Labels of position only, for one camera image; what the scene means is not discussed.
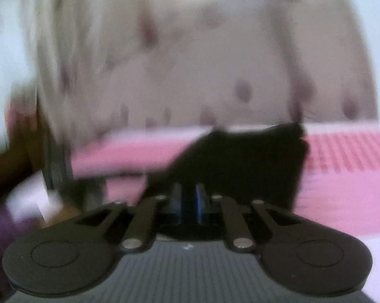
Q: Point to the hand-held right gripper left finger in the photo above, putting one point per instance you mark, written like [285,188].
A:
[177,202]

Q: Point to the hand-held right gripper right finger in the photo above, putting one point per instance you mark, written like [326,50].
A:
[201,202]

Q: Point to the black printed t-shirt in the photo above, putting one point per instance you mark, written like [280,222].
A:
[240,164]

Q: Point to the grey striped curtain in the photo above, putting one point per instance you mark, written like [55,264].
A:
[57,161]

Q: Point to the pink and white bed blanket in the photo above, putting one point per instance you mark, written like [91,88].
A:
[344,180]

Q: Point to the beige flower print curtain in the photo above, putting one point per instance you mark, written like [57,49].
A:
[193,53]

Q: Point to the brown wooden panel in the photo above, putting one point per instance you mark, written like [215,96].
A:
[10,172]

